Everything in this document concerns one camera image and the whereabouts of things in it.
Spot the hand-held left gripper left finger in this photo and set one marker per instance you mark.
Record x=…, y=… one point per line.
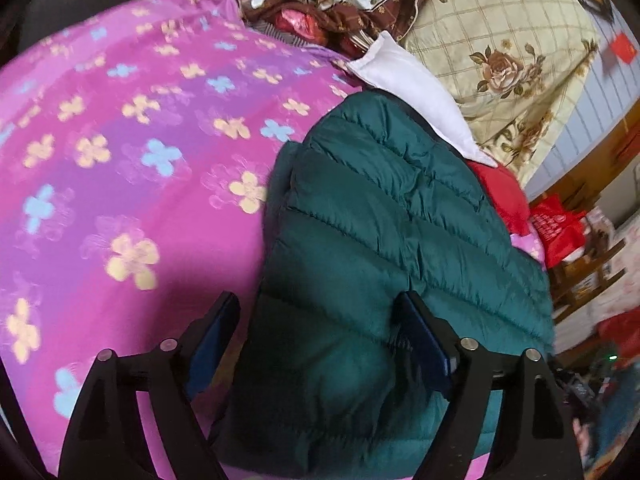
x=212, y=345

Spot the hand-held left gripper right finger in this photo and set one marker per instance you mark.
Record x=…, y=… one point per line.
x=425, y=345

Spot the green puffer jacket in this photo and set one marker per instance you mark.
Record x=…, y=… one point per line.
x=380, y=210

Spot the red ruffled pillow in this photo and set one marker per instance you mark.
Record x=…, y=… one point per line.
x=502, y=195

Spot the red shopping bag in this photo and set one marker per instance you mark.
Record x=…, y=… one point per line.
x=555, y=230

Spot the wooden chair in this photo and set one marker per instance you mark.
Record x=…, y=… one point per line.
x=590, y=280

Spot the pink floral bedsheet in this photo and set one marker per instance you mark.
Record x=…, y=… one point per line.
x=150, y=135

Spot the white pillow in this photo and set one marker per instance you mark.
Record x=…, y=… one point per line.
x=410, y=85

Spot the cream floral quilt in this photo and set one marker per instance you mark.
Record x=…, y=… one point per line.
x=500, y=35

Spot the brown patterned blanket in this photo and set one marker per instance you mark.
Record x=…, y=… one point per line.
x=320, y=5

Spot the red paper wall sticker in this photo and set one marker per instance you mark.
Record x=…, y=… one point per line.
x=623, y=48

